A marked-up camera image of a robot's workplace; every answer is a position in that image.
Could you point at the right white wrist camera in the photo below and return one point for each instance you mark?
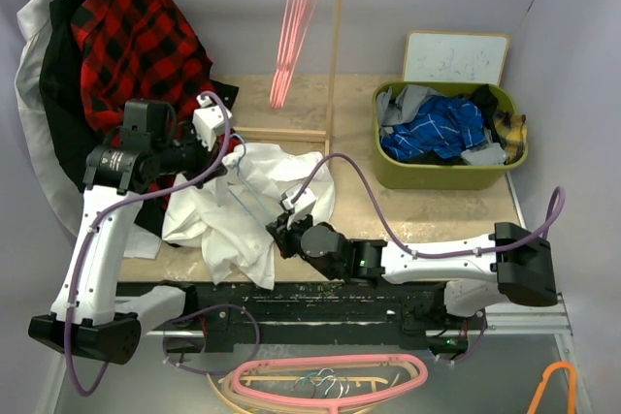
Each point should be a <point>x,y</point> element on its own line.
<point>297,204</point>

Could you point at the pink hangers on rack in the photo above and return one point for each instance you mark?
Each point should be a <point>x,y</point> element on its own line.
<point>296,21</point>

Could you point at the grey garment in basket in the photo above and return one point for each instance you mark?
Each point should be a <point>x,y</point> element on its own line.
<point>402,109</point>

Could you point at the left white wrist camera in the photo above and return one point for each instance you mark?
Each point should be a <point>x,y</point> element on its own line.
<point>208,120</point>

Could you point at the small whiteboard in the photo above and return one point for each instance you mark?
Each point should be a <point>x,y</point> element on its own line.
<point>444,56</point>

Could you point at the aluminium frame rail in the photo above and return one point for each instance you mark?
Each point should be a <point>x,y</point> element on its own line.
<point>500,376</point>

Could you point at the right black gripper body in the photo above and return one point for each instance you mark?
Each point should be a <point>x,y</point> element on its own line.
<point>290,240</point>

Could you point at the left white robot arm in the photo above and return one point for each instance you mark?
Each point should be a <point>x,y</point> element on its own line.
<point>85,320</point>

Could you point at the light blue wire hanger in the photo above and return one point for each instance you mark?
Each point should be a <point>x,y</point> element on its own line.
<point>253,183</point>

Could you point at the grey white hanging shirt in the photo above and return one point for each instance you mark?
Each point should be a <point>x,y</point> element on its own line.
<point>34,118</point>

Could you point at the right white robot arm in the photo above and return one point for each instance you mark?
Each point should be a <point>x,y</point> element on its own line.
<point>510,264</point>

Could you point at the olive green laundry basket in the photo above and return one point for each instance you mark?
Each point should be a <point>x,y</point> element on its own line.
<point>407,175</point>

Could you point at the blue checked shirt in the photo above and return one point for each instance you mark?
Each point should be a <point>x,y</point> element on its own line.
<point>446,126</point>

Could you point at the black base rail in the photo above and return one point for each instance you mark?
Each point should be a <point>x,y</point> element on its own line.
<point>411,317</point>

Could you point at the black hanging shirt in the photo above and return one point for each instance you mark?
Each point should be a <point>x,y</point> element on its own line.
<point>103,53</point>

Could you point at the large pink hanger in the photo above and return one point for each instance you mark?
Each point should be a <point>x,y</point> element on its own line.
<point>414,374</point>

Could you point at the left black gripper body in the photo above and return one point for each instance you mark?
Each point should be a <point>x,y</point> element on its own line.
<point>200,158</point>

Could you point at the black garment in basket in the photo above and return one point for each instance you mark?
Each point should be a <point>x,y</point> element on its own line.
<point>489,153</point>

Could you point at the red black plaid shirt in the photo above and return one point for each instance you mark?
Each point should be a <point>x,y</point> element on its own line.
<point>139,49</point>

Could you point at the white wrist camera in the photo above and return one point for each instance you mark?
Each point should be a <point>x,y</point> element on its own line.
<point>297,204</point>
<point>208,120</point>

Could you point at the yellow black plaid garment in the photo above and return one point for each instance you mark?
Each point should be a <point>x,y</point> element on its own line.
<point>510,131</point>

